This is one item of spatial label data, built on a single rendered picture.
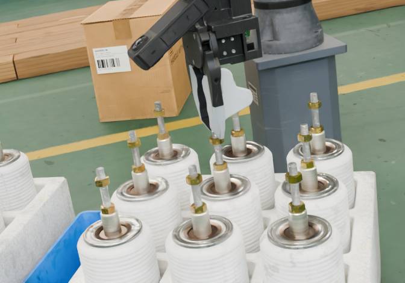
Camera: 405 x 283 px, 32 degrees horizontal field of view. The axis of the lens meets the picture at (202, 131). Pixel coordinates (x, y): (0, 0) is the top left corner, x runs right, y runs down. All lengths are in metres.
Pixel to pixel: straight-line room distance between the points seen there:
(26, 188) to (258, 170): 0.41
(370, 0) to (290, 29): 1.64
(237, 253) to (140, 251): 0.12
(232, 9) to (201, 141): 0.96
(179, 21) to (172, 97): 1.15
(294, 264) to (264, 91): 0.65
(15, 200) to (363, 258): 0.59
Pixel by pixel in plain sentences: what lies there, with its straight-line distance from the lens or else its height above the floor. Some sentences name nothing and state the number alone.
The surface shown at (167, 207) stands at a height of 0.24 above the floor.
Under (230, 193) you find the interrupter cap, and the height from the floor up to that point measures 0.25.
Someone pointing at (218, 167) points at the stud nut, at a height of 0.29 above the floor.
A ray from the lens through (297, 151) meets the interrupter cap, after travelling 1.04.
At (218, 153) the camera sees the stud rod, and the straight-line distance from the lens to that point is 0.93.
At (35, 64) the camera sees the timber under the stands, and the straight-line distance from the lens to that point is 2.73.
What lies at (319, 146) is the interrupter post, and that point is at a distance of 1.03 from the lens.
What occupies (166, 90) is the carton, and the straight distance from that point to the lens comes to 1.99.
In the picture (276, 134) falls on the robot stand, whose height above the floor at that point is 0.14.
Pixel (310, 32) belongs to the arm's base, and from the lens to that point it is 1.39.
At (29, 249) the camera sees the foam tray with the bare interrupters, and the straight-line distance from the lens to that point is 1.16.
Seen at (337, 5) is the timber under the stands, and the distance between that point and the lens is 2.94.
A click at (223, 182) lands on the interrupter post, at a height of 0.27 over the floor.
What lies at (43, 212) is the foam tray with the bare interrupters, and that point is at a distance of 1.20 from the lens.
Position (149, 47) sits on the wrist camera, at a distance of 0.85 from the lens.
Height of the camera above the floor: 0.67
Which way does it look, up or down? 21 degrees down
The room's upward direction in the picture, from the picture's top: 9 degrees counter-clockwise
